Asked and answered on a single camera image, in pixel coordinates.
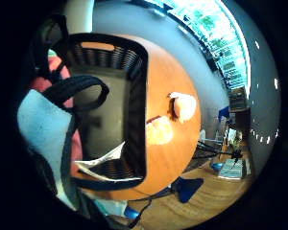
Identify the large window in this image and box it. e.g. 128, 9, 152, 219
140, 0, 252, 97

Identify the black plastic slotted basket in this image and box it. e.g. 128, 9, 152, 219
60, 33, 150, 192

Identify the black cable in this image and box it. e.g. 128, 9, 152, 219
128, 186, 180, 228

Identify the white paper sheet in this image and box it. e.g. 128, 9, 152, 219
74, 141, 144, 183

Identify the black tripod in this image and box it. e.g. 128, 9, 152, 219
192, 139, 244, 167

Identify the blue chair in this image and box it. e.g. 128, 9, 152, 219
171, 176, 204, 204

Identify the dark wooden cabinet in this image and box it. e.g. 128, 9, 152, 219
228, 86, 252, 142

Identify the the person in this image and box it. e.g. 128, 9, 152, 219
29, 49, 84, 175

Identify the white pillar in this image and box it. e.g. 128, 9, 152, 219
62, 0, 96, 35

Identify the pale patterned rug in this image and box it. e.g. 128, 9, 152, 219
218, 158, 248, 180

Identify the blue round stool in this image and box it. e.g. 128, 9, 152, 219
210, 162, 225, 173

